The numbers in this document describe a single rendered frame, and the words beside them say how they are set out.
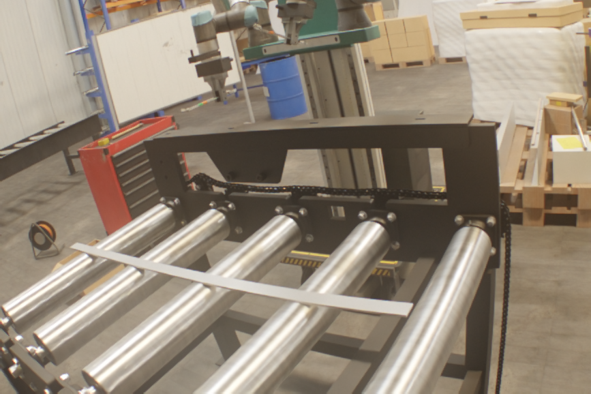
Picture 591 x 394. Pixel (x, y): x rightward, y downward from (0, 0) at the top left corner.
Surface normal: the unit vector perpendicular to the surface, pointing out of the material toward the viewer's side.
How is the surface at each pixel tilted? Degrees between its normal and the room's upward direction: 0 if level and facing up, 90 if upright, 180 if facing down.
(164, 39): 90
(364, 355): 0
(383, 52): 90
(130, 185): 90
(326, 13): 90
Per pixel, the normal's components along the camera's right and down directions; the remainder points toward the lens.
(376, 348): -0.22, -0.92
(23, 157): 0.84, 0.00
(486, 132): -0.54, 0.40
